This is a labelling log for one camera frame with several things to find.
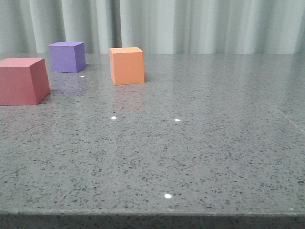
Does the pale green curtain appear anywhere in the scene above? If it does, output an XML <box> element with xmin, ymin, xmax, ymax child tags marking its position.
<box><xmin>0</xmin><ymin>0</ymin><xmax>305</xmax><ymax>54</ymax></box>

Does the purple foam cube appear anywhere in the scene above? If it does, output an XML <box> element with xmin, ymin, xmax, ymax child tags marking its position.
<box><xmin>49</xmin><ymin>42</ymin><xmax>86</xmax><ymax>73</ymax></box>

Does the red foam cube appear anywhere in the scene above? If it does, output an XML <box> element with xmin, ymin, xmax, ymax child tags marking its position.
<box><xmin>0</xmin><ymin>57</ymin><xmax>50</xmax><ymax>105</ymax></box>

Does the orange foam cube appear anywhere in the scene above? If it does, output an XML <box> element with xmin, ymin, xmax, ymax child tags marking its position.
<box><xmin>109</xmin><ymin>47</ymin><xmax>145</xmax><ymax>85</ymax></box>

